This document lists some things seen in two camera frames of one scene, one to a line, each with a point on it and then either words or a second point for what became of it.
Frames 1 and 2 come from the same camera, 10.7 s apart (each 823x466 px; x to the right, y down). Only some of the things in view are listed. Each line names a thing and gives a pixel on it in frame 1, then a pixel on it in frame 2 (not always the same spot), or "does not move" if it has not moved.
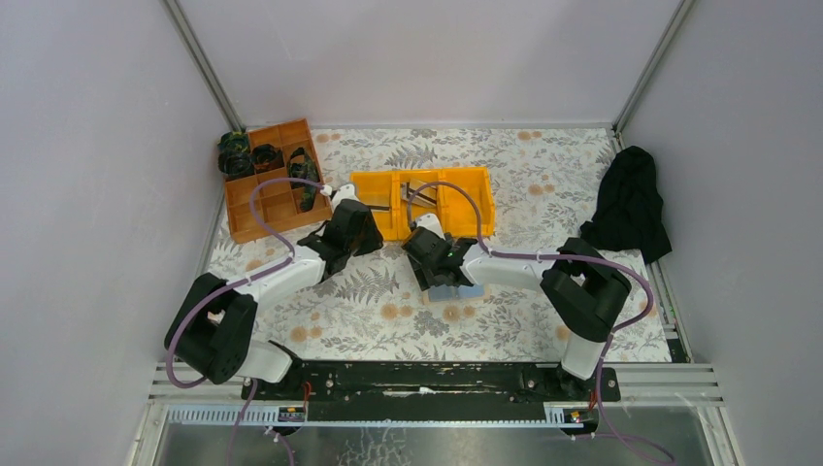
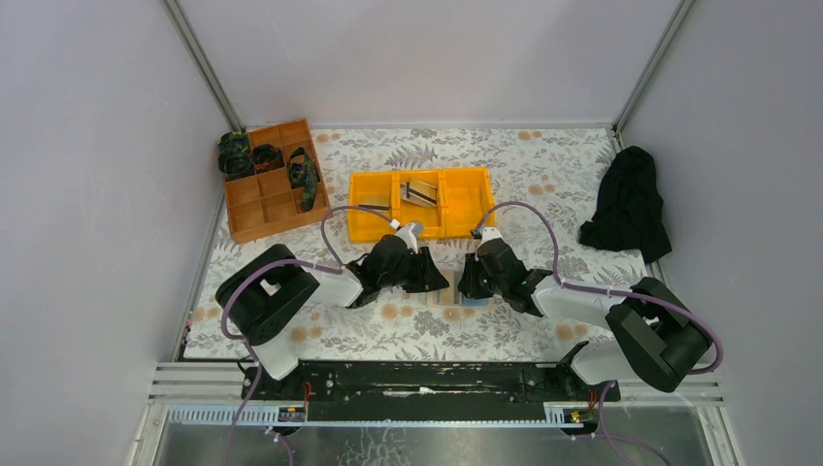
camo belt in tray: [307, 170] does not move
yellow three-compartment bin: [461, 198] does not move
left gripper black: [363, 222] to [415, 269]
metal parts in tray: [426, 195] does not move
